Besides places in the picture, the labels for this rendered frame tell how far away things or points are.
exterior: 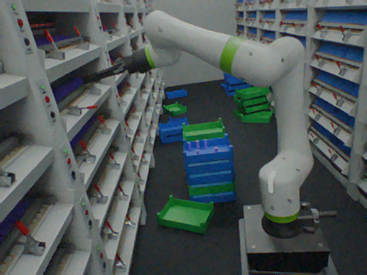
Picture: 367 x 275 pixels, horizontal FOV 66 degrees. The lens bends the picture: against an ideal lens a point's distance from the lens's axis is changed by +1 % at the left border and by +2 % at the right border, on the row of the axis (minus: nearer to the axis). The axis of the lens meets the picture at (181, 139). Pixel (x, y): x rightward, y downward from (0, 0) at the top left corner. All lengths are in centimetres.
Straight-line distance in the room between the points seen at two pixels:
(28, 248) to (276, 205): 74
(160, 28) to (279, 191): 69
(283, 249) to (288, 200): 17
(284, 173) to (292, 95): 27
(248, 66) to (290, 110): 27
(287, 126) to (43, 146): 79
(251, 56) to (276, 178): 40
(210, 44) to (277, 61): 21
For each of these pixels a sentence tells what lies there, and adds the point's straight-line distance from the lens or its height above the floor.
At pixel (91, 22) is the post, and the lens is 143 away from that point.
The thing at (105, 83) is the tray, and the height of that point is 90.
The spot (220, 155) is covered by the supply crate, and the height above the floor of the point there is 35.
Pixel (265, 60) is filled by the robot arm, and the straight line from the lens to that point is 85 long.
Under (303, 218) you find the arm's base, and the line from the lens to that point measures 111.
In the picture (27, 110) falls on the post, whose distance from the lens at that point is 81.
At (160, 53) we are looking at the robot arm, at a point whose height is 103.
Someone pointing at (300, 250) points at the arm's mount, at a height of 39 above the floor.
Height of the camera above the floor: 116
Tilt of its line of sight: 24 degrees down
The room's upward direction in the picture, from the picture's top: 9 degrees counter-clockwise
